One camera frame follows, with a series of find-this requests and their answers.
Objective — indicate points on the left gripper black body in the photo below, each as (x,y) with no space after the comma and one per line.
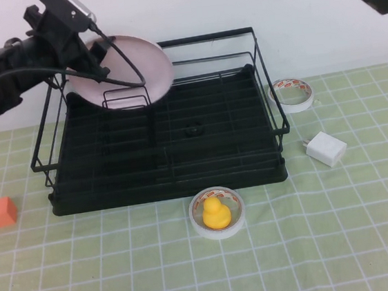
(62,44)

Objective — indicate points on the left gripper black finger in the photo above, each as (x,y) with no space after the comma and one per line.
(102,74)
(98,51)

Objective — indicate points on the pink round plate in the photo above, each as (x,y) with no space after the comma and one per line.
(143,60)

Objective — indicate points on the white tape roll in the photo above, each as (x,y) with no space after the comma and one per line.
(215,233)
(292,108)

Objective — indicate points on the orange cube block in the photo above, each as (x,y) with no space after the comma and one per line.
(3,212)

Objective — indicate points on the yellow rubber duck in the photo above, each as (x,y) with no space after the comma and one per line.
(216,216)

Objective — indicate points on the green grid tablecloth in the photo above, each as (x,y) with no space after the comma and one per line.
(296,263)

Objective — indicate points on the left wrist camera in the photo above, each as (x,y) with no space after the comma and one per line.
(72,9)

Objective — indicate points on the white USB wall charger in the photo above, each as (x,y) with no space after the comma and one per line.
(328,148)

